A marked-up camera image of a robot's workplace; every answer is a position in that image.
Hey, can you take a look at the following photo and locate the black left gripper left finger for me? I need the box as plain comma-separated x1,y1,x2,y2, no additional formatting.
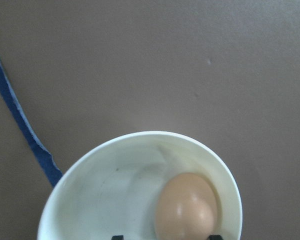
111,235,123,240

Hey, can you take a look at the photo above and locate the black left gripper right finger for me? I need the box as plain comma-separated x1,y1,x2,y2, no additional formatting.
207,234,223,240

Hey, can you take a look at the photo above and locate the brown egg from bowl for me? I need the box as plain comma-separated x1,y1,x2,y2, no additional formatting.
154,172,218,240

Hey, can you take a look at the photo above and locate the white bowl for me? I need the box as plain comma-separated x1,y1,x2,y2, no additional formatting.
37,131,243,240

